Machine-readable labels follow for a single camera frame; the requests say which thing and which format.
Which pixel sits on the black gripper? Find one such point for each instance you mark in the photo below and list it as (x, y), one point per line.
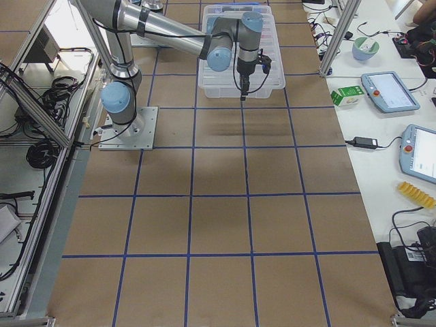
(244, 70)

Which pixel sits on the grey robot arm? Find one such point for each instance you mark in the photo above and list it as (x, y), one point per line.
(121, 19)

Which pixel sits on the clear plastic storage box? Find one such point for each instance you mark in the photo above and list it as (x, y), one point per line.
(238, 92)

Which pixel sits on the blue plastic tray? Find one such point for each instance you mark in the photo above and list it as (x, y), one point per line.
(252, 3)

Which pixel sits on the green white carton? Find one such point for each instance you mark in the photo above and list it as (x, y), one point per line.
(347, 96)

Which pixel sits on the black power adapter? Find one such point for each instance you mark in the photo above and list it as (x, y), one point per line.
(365, 143)

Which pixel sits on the teach pendant far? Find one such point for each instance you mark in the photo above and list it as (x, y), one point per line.
(388, 92)

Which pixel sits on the teach pendant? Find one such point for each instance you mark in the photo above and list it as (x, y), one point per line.
(388, 92)
(417, 153)

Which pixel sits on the teach pendant near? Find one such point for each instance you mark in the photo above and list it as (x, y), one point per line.
(417, 153)

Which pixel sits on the yellow toy piece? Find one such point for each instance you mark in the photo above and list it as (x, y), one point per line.
(416, 195)

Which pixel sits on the aluminium frame post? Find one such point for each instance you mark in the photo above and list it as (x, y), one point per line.
(338, 36)

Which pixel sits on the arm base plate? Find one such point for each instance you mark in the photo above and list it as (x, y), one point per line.
(139, 135)

